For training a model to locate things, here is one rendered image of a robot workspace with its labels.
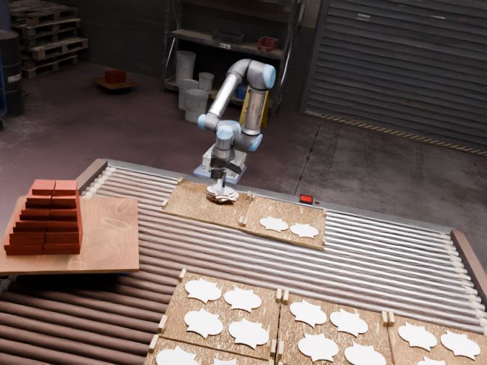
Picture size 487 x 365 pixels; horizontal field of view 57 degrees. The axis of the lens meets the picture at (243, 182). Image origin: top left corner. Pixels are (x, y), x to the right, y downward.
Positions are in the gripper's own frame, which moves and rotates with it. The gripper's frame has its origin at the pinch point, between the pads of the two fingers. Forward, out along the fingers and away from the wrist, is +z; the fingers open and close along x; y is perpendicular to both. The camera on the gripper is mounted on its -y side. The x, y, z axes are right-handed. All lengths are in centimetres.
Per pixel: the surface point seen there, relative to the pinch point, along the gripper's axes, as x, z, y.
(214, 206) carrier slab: 7.8, 5.6, 3.7
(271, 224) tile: 25.4, 4.6, -22.1
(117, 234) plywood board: 47, -5, 51
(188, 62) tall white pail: -457, 50, -34
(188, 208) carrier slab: 10.3, 5.6, 17.8
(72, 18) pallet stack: -572, 28, 140
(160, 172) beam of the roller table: -31.5, 7.7, 29.5
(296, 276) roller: 60, 7, -25
